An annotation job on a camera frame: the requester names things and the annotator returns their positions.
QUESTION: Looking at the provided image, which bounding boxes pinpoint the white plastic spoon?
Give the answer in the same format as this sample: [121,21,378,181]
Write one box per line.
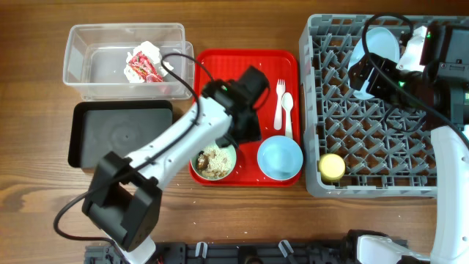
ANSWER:
[281,92,294,139]

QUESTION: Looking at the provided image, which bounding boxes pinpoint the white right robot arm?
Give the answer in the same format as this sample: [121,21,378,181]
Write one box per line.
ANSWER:
[348,24,468,263]

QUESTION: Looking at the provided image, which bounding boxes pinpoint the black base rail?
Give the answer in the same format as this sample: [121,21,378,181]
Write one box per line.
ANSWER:
[84,241,354,264]

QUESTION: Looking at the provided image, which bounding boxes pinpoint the white plastic fork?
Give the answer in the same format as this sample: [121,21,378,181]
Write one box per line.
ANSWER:
[273,79,286,131]

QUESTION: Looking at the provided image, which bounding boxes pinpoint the yellow plastic cup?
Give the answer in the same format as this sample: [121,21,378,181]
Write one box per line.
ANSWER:
[318,153,346,182]

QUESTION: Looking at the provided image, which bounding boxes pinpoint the grey dishwasher rack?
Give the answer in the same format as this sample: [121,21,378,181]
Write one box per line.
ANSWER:
[299,14,468,198]

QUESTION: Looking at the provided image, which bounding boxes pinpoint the light blue plate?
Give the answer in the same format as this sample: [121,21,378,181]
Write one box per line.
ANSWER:
[347,27,399,100]

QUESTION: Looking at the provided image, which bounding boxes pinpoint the red snack wrapper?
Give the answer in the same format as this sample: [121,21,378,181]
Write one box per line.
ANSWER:
[124,51,163,83]

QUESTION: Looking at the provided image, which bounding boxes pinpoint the white napkin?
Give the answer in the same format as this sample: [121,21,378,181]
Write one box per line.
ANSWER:
[125,41,174,81]

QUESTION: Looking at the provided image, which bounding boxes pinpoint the light blue bowl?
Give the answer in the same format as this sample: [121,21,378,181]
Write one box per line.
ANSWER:
[256,136,303,181]

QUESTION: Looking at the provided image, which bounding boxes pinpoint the red serving tray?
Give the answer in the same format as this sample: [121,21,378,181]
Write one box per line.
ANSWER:
[188,49,300,188]

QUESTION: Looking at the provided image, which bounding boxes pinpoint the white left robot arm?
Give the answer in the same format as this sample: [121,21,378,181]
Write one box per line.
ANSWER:
[82,80,269,263]

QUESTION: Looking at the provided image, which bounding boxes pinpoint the green bowl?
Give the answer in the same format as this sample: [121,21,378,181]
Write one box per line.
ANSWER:
[190,141,237,181]

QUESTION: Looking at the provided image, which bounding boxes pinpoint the clear plastic waste bin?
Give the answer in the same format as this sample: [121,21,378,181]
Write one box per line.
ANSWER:
[62,23,195,100]

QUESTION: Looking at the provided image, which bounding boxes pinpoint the black waste tray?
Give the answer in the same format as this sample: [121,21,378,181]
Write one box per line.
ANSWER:
[68,100,173,169]

